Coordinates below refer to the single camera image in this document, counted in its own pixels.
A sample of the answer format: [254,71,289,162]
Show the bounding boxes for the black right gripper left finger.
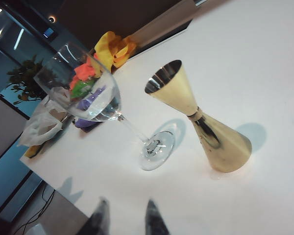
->
[87,195,111,235]

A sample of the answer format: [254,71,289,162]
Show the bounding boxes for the yellow cloth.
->
[94,31,138,70]

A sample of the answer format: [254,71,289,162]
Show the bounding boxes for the black floor cable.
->
[14,183,57,235]

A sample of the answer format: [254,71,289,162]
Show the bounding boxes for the gold double-ended jigger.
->
[144,59,252,171]

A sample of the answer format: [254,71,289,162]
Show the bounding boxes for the brown desk divider panel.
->
[51,0,196,49]

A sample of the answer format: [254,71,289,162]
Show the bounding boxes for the orange cloth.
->
[70,53,106,90]

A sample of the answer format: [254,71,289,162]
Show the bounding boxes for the white crumpled plastic bag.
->
[16,87,72,148]

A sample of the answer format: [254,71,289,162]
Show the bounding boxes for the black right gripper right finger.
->
[144,198,172,235]

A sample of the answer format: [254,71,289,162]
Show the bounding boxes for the green cloth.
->
[70,79,97,99]

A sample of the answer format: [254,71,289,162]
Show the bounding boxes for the wall access control device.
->
[42,27,59,39]

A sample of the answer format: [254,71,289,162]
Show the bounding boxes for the leafy plant with orange fruits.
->
[6,55,62,106]

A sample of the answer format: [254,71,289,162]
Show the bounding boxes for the clear wine glass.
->
[33,43,176,171]

